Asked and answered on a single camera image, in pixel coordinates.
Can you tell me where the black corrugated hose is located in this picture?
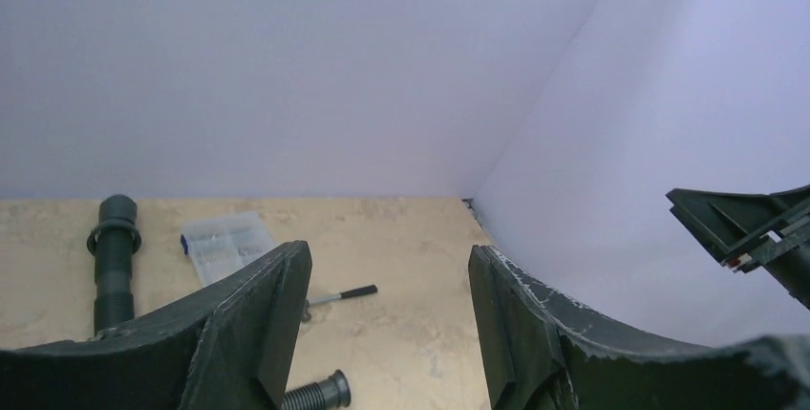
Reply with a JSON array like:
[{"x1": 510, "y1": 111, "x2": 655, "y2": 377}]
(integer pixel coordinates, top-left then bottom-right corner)
[{"x1": 85, "y1": 194, "x2": 352, "y2": 410}]

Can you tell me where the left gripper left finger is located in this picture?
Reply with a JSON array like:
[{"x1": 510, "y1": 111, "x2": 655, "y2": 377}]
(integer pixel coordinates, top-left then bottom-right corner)
[{"x1": 1, "y1": 241, "x2": 312, "y2": 409}]

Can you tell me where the clear plastic screw organizer box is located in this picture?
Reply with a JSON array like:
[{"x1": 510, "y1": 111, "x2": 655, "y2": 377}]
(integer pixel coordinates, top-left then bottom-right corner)
[{"x1": 180, "y1": 211, "x2": 277, "y2": 287}]

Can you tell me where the small black-handled hammer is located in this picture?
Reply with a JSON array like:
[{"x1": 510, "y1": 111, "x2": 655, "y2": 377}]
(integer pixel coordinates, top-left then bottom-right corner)
[{"x1": 301, "y1": 285, "x2": 378, "y2": 323}]

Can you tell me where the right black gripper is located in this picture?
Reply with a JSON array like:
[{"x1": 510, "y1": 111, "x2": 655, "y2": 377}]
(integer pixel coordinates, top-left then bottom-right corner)
[{"x1": 666, "y1": 186, "x2": 809, "y2": 310}]

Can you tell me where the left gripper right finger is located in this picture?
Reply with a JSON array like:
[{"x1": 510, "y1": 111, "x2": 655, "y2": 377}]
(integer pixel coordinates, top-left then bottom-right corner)
[{"x1": 468, "y1": 246, "x2": 809, "y2": 409}]

